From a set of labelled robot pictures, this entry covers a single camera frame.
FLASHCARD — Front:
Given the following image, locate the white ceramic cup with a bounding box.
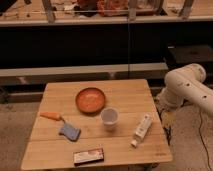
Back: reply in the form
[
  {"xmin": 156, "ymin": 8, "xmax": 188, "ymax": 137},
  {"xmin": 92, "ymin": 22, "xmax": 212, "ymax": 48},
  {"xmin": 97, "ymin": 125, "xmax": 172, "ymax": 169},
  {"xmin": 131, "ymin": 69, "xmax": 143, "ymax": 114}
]
[{"xmin": 100, "ymin": 107, "xmax": 118, "ymax": 131}]

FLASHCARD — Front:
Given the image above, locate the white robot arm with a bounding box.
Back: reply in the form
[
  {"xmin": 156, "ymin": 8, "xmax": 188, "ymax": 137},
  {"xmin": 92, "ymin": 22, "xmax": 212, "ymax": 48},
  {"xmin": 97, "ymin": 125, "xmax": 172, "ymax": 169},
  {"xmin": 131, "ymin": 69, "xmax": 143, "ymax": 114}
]
[{"xmin": 158, "ymin": 63, "xmax": 213, "ymax": 118}]

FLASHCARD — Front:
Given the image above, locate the orange round plate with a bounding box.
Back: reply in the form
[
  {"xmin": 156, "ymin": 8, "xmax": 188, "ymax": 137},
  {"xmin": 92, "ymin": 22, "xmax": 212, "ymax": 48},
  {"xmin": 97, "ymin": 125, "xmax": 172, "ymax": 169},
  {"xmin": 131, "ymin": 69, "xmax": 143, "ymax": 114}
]
[{"xmin": 75, "ymin": 87, "xmax": 106, "ymax": 113}]

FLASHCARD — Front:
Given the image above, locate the wooden folding table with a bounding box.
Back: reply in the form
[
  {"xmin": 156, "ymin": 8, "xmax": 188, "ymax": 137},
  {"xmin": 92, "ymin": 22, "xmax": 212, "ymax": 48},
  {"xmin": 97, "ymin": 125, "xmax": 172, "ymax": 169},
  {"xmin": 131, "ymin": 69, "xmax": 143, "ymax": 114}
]
[{"xmin": 21, "ymin": 79, "xmax": 172, "ymax": 171}]

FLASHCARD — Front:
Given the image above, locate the white tube bottle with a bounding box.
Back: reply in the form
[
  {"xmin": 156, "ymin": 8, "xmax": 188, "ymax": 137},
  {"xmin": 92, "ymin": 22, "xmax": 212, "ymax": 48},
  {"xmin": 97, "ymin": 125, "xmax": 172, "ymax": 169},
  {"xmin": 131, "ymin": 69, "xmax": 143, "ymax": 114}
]
[{"xmin": 131, "ymin": 115, "xmax": 152, "ymax": 148}]

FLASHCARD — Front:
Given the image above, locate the black box on right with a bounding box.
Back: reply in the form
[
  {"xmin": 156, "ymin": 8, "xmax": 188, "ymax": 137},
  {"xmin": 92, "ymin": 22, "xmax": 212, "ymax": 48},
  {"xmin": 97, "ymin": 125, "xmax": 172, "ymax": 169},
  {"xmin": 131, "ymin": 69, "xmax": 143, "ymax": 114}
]
[{"xmin": 165, "ymin": 45, "xmax": 213, "ymax": 74}]

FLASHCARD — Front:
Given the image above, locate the black cable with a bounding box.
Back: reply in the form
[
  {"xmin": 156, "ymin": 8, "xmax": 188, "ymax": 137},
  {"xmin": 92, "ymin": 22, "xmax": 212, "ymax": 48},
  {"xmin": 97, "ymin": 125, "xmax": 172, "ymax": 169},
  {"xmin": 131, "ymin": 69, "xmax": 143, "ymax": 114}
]
[{"xmin": 197, "ymin": 108, "xmax": 213, "ymax": 171}]

